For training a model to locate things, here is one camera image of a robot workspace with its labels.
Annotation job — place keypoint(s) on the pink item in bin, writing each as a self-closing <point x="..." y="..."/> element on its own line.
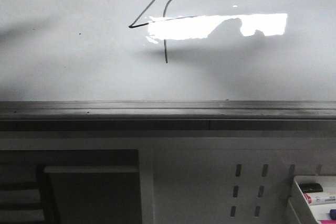
<point x="327" y="221"/>

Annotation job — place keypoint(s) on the dark cabinet with shelf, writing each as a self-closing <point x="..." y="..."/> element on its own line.
<point x="70" y="187"/>

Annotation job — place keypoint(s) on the white plastic storage bin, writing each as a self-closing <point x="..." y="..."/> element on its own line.
<point x="299" y="211"/>

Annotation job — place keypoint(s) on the red capped marker in bin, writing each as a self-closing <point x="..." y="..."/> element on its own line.
<point x="320" y="198"/>

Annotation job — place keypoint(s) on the white pegboard panel with slots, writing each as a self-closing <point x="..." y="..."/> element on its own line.
<point x="227" y="179"/>

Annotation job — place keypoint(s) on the black eraser in bin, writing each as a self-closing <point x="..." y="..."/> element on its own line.
<point x="311" y="188"/>

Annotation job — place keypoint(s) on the grey aluminium whiteboard tray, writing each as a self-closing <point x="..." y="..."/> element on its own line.
<point x="167" y="115"/>

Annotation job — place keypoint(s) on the white whiteboard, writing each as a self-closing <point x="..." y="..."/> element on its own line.
<point x="68" y="50"/>

